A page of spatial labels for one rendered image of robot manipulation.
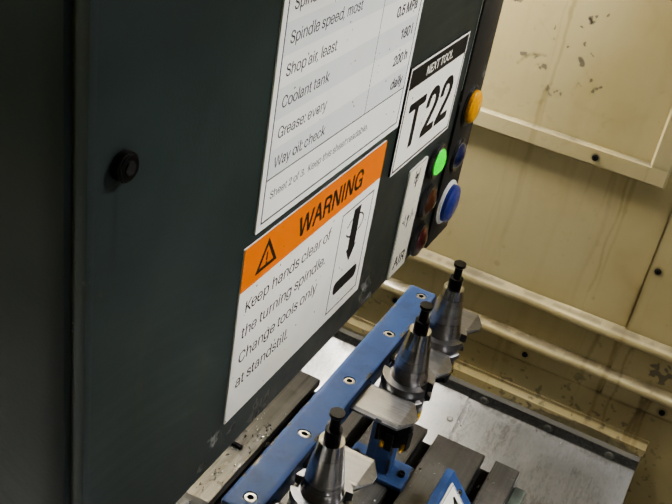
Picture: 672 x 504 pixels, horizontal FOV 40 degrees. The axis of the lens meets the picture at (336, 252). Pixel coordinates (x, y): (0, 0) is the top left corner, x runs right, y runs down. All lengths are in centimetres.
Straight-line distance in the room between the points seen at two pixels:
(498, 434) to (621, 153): 55
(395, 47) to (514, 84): 94
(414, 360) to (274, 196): 67
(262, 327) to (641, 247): 107
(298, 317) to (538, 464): 118
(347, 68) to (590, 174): 103
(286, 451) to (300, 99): 61
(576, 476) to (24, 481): 135
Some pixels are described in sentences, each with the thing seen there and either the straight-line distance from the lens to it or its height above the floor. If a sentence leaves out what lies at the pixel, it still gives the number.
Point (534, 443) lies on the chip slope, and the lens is 168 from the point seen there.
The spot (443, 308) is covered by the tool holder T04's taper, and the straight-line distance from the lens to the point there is 116.
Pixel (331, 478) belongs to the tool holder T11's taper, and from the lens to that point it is 92.
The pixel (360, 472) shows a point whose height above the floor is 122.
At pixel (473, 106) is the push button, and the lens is 68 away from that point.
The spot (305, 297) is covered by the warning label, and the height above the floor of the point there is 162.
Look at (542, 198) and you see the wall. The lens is 149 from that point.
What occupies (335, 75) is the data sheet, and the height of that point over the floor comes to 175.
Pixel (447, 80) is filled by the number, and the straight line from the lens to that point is 62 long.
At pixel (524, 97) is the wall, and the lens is 144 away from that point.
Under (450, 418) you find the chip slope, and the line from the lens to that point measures 168.
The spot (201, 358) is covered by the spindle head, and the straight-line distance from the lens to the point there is 43.
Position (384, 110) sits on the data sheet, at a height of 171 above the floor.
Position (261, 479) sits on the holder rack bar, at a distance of 95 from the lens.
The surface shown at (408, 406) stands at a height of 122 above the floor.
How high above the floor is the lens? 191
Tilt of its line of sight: 32 degrees down
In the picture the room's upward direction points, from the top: 10 degrees clockwise
